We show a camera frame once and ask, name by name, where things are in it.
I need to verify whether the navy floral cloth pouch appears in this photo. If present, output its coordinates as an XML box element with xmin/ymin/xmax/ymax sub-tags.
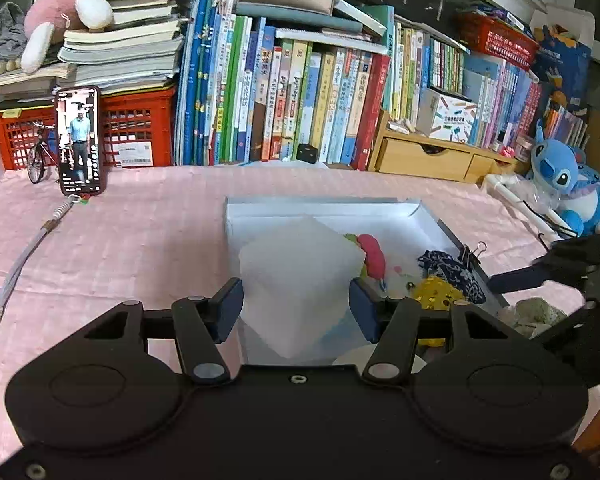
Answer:
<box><xmin>417</xmin><ymin>249</ymin><xmax>487</xmax><ymax>305</ymax></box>

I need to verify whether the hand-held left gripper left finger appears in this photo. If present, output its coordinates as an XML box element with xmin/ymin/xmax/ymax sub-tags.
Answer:
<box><xmin>40</xmin><ymin>277</ymin><xmax>244</xmax><ymax>385</ymax></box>

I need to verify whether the wooden drawer organizer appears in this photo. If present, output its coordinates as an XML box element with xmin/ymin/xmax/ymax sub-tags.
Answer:
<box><xmin>367</xmin><ymin>107</ymin><xmax>526</xmax><ymax>183</ymax></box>

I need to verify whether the black binder clip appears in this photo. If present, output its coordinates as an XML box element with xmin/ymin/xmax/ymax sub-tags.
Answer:
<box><xmin>457</xmin><ymin>241</ymin><xmax>488</xmax><ymax>267</ymax></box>

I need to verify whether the black cable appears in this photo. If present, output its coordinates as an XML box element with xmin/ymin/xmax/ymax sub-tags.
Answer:
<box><xmin>522</xmin><ymin>200</ymin><xmax>581</xmax><ymax>251</ymax></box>

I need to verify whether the green and pink plush toy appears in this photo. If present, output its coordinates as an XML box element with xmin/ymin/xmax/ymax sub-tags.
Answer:
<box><xmin>342</xmin><ymin>232</ymin><xmax>387</xmax><ymax>281</ymax></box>

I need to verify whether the red plastic crate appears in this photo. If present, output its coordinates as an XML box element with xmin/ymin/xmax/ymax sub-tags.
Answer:
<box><xmin>0</xmin><ymin>87</ymin><xmax>177</xmax><ymax>171</ymax></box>

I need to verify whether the blue big-eared plush toy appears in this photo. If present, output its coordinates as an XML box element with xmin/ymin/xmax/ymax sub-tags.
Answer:
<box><xmin>525</xmin><ymin>119</ymin><xmax>600</xmax><ymax>237</ymax></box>

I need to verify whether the grey plush toy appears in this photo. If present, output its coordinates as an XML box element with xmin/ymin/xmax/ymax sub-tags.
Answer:
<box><xmin>0</xmin><ymin>2</ymin><xmax>28</xmax><ymax>63</ymax></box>

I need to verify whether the grey coiled cable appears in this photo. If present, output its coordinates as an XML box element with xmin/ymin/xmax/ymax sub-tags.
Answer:
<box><xmin>0</xmin><ymin>194</ymin><xmax>83</xmax><ymax>357</ymax></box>

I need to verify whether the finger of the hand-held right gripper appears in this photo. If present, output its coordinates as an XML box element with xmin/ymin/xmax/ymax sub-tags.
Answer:
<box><xmin>530</xmin><ymin>300</ymin><xmax>600</xmax><ymax>388</ymax></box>
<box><xmin>487</xmin><ymin>234</ymin><xmax>600</xmax><ymax>295</ymax></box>

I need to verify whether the pink tablecloth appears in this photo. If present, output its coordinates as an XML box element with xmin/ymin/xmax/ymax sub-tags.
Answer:
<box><xmin>0</xmin><ymin>162</ymin><xmax>600</xmax><ymax>461</ymax></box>

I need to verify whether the smartphone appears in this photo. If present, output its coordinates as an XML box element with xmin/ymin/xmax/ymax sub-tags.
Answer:
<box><xmin>54</xmin><ymin>85</ymin><xmax>106</xmax><ymax>197</ymax></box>

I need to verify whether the row of upright books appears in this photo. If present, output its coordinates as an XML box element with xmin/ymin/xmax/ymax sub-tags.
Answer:
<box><xmin>174</xmin><ymin>0</ymin><xmax>591</xmax><ymax>171</ymax></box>

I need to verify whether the white cardboard box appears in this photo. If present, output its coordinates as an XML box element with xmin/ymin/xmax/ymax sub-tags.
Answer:
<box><xmin>224</xmin><ymin>196</ymin><xmax>511</xmax><ymax>368</ymax></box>

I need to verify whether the teal flat book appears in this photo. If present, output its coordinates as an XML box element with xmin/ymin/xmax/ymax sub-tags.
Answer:
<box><xmin>236</xmin><ymin>1</ymin><xmax>363</xmax><ymax>33</ymax></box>

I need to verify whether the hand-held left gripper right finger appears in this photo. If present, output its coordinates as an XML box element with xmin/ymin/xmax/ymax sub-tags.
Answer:
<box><xmin>349</xmin><ymin>277</ymin><xmax>561</xmax><ymax>386</ymax></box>

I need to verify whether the blue cardboard carton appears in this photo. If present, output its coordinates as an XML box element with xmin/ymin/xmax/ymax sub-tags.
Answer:
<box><xmin>529</xmin><ymin>7</ymin><xmax>595</xmax><ymax>111</ymax></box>

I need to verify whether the stack of flat books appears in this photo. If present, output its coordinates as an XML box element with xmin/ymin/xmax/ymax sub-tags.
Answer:
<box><xmin>0</xmin><ymin>0</ymin><xmax>198</xmax><ymax>103</ymax></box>

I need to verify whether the white printed carton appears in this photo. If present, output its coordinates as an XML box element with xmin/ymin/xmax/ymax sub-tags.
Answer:
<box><xmin>416</xmin><ymin>87</ymin><xmax>478</xmax><ymax>142</ymax></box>

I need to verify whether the green checked cloth hat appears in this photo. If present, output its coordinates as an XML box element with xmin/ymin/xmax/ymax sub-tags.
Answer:
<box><xmin>497</xmin><ymin>297</ymin><xmax>568</xmax><ymax>340</ymax></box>

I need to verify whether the red plastic basket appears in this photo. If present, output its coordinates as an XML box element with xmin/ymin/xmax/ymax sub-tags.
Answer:
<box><xmin>455</xmin><ymin>7</ymin><xmax>540</xmax><ymax>72</ymax></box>

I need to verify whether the pink plush rabbit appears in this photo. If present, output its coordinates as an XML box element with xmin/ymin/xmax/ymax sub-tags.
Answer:
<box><xmin>21</xmin><ymin>0</ymin><xmax>115</xmax><ymax>75</ymax></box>

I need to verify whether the miniature bicycle model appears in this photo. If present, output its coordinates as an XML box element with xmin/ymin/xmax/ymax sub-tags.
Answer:
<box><xmin>26</xmin><ymin>121</ymin><xmax>58</xmax><ymax>185</ymax></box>

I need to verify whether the yellow cloth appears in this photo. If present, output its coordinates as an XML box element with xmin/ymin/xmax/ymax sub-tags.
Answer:
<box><xmin>410</xmin><ymin>275</ymin><xmax>466</xmax><ymax>350</ymax></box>

